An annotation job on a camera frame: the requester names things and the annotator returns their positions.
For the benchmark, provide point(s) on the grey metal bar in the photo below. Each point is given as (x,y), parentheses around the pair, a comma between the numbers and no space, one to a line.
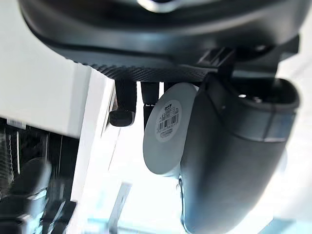
(120,204)

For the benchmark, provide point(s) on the dark appliance interior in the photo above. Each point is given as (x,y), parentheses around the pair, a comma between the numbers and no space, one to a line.
(29,185)

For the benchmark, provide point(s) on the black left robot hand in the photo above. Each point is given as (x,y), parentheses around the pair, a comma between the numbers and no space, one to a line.
(234,151)

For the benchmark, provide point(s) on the white cup with barcode label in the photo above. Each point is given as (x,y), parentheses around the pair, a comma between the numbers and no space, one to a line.
(168,131)

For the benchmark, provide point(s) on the white kitchen cabinet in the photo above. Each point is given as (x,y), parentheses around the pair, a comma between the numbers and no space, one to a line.
(36,80)

